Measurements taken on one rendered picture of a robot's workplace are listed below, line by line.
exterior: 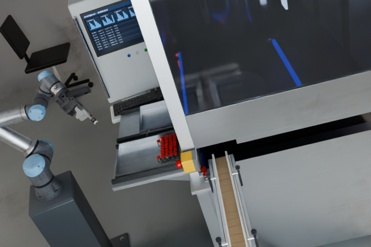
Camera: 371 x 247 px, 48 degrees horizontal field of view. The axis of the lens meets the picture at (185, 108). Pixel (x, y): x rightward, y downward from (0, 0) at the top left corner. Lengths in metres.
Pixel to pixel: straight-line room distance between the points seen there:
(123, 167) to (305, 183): 0.95
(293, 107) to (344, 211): 0.80
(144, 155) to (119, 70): 0.81
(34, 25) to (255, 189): 3.93
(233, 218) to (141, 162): 0.69
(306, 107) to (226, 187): 0.51
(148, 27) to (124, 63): 1.23
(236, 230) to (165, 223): 1.43
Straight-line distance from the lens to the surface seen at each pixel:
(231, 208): 1.77
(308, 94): 1.90
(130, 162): 2.25
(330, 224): 2.53
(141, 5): 1.61
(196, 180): 2.00
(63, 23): 5.45
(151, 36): 1.65
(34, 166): 2.33
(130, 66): 2.86
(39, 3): 5.39
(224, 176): 1.91
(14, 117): 2.18
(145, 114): 2.57
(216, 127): 1.89
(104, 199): 3.47
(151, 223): 3.12
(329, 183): 2.29
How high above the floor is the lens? 2.25
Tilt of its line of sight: 33 degrees down
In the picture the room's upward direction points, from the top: 17 degrees counter-clockwise
